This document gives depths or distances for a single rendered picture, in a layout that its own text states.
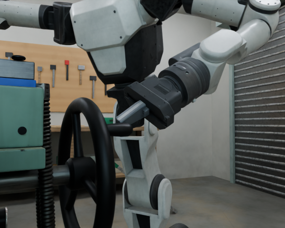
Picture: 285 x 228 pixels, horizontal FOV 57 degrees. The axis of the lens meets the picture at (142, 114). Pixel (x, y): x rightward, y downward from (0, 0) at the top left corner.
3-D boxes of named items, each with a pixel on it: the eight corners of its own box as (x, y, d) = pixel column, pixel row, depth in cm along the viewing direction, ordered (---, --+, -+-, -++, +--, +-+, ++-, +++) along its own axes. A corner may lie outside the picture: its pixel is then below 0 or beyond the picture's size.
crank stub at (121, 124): (126, 129, 49) (131, 139, 47) (97, 130, 46) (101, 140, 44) (131, 119, 47) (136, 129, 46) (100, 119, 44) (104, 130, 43)
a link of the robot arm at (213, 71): (194, 112, 59) (225, 89, 64) (206, 76, 50) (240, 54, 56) (159, 84, 64) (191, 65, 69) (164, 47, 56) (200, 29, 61)
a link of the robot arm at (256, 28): (239, 73, 67) (276, 44, 76) (254, 38, 59) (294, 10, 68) (206, 53, 72) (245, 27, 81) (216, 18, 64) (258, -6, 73)
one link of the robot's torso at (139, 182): (140, 194, 124) (126, 97, 115) (174, 200, 115) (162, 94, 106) (121, 211, 111) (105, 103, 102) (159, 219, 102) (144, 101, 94)
